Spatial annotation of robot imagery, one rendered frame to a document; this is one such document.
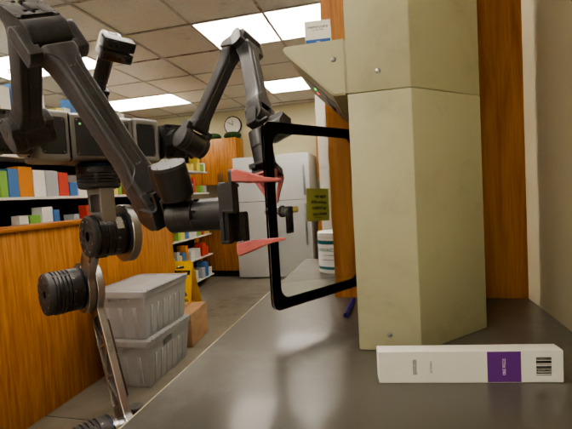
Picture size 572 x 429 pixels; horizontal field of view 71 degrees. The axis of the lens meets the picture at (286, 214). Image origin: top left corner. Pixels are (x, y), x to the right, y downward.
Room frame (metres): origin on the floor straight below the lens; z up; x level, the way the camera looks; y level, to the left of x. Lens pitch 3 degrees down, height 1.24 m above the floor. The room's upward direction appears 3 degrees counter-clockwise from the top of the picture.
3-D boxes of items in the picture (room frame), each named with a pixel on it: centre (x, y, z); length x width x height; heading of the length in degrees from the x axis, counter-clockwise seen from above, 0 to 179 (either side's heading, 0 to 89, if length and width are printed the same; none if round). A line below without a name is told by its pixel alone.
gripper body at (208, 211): (0.69, 0.12, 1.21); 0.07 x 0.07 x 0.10; 75
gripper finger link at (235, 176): (0.67, 0.05, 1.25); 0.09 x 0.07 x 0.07; 75
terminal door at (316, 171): (0.94, -0.07, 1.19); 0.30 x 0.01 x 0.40; 132
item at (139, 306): (2.90, 1.07, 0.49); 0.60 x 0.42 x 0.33; 166
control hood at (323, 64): (0.90, -0.11, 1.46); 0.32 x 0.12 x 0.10; 166
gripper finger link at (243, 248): (0.67, 0.05, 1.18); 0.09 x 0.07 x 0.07; 75
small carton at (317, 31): (0.82, -0.09, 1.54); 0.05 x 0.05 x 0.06; 81
